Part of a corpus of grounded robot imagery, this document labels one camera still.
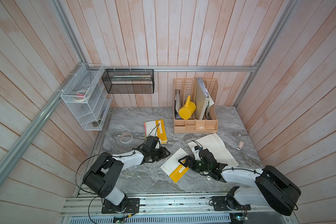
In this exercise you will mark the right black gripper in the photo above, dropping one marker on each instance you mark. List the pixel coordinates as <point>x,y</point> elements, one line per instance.
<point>188,158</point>

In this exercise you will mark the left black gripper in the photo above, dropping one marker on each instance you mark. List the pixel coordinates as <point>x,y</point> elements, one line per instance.
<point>163,150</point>

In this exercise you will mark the white orange notebook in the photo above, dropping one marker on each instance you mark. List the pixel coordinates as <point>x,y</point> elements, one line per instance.
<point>173,168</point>
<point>156,128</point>

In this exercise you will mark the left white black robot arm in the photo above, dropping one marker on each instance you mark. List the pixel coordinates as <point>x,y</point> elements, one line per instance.
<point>102,176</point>

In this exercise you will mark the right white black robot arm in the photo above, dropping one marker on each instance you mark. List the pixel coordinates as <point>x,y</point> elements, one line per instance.
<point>266,187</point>

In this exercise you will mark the open cream notebook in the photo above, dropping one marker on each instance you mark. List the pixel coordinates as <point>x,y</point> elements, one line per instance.
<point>217,147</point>

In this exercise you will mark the clear tape roll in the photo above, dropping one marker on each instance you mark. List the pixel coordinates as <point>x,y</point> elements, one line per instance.
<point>126,137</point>

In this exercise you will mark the yellow watering can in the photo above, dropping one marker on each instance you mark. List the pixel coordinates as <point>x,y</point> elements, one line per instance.
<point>188,109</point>

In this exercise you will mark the small pink eraser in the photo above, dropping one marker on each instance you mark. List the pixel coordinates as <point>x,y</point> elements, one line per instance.
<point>240,145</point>

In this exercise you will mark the papers in organizer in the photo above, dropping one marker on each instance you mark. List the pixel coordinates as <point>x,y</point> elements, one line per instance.
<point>209,105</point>

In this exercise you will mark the cream book in organizer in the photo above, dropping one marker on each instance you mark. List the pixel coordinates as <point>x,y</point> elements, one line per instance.
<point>202,99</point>

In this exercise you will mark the beige desk organizer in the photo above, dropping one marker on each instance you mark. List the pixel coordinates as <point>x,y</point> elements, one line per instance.
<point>182,89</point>

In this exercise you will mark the tape roll on shelf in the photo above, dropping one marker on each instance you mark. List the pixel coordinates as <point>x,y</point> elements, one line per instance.
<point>81,95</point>

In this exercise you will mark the black mesh wall basket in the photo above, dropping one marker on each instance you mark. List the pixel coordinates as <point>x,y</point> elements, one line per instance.
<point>129,81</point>

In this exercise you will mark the white wire shelf rack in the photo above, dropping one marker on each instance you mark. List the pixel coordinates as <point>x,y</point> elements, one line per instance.
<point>91,114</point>

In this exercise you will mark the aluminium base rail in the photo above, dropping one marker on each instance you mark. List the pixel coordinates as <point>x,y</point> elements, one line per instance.
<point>168,208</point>

